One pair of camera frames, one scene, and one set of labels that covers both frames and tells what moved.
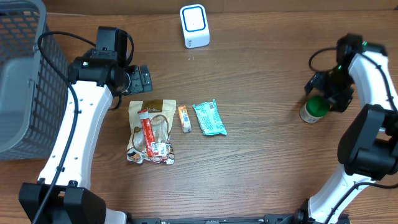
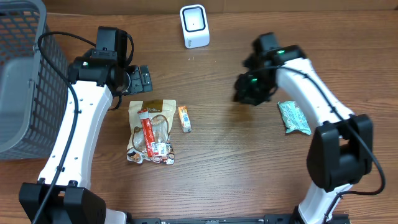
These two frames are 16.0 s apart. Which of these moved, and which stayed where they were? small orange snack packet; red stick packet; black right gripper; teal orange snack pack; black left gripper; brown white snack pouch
Moved: teal orange snack pack; black right gripper
Stayed: brown white snack pouch; red stick packet; black left gripper; small orange snack packet
